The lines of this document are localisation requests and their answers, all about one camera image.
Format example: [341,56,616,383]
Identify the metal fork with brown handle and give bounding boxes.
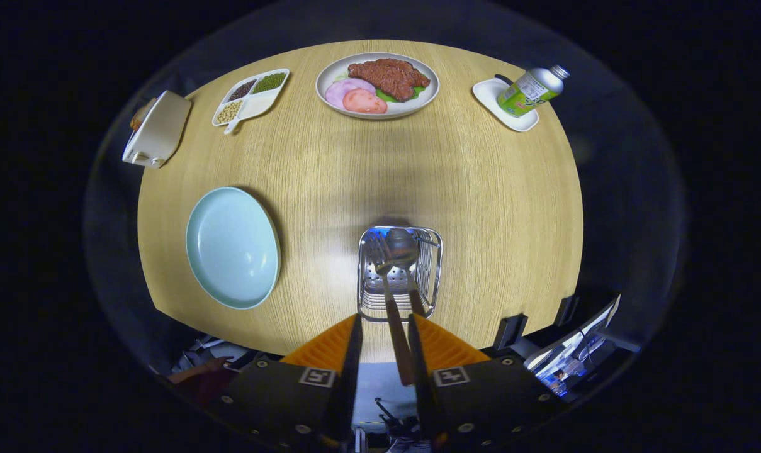
[369,232,415,386]

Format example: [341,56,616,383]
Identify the cream white toaster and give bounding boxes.
[122,90,193,169]

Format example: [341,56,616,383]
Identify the dark red beans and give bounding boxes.
[228,79,259,102]

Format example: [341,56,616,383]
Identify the metal wire basket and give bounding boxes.
[357,225,444,323]

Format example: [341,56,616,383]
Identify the laptop computer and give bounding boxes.
[524,294,639,398]

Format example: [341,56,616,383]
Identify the brown grilled steak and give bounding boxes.
[347,59,431,103]

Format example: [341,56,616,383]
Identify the white square coaster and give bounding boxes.
[472,77,540,133]

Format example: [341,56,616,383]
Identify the white divided dish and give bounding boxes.
[212,68,291,135]

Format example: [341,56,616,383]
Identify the pale pink ham slice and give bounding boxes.
[324,77,376,109]

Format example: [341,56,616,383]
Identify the salmon pink ham slice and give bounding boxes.
[342,88,388,115]

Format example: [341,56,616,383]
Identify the green lettuce leaf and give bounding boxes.
[376,88,426,103]

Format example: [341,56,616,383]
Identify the green mung beans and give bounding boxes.
[253,72,288,94]

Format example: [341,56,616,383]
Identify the yellow soybeans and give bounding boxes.
[215,100,244,124]

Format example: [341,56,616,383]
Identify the white round dinner plate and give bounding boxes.
[315,52,441,120]

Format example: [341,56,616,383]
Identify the silver bottle with green label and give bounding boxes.
[497,64,570,118]

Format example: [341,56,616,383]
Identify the brown bread slice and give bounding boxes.
[130,98,159,131]

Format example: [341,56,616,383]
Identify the light blue plate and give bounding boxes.
[186,186,281,310]

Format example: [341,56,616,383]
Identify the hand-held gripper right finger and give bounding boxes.
[407,313,563,444]

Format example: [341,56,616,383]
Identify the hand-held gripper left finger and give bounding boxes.
[213,315,363,444]

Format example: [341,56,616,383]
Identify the metal spoon with brown handle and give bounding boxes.
[383,228,427,318]

